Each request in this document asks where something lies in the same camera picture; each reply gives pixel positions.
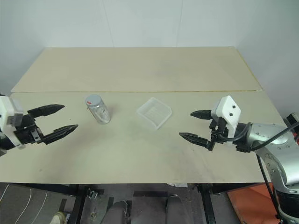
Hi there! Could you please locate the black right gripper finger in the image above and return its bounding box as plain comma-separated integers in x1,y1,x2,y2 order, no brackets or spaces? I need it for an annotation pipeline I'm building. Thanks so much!
178,132,209,148
190,109,213,121

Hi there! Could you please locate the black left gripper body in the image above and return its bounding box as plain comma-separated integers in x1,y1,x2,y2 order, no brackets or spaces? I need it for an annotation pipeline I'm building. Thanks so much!
13,113,45,147

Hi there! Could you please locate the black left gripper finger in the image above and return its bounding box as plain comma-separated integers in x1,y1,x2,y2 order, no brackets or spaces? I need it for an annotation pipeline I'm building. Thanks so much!
41,124,79,146
27,104,66,120

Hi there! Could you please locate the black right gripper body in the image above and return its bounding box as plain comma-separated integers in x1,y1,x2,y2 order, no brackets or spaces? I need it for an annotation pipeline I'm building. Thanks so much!
207,116,231,151

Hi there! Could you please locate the silver metal can lid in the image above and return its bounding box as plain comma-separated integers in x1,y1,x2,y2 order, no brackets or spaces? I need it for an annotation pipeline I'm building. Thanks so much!
85,94,100,107

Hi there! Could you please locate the clear plastic jar grey lid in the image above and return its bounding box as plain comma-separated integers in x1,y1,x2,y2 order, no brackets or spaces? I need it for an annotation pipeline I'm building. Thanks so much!
85,94,111,125

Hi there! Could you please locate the clear plastic square container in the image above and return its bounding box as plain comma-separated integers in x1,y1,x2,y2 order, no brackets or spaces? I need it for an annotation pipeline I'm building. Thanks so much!
135,97,173,130

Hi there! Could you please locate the black and red device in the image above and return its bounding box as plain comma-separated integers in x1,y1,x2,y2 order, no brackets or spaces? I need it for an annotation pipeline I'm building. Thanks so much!
283,112,299,151

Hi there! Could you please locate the orange floor mat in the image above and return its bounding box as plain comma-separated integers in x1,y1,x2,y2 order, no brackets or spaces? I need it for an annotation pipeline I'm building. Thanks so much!
227,183,278,224

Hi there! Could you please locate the white shoe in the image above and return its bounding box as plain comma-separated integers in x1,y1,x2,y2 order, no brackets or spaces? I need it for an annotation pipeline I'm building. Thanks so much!
51,210,69,224

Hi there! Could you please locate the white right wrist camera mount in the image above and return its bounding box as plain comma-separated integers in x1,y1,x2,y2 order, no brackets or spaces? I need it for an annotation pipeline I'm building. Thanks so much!
210,95,242,147

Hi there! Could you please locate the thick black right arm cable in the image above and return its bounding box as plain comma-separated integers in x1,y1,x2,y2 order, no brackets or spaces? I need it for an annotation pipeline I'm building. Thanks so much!
216,122,299,150

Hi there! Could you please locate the black metal table frame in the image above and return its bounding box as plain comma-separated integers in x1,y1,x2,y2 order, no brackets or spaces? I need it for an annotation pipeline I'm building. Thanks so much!
0,182,234,224

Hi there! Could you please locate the white floor cable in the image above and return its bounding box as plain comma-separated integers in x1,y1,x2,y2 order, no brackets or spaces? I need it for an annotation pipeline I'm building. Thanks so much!
20,186,34,224

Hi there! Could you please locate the thin black cable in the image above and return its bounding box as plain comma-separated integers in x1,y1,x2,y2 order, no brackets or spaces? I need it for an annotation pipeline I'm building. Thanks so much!
256,154,281,219

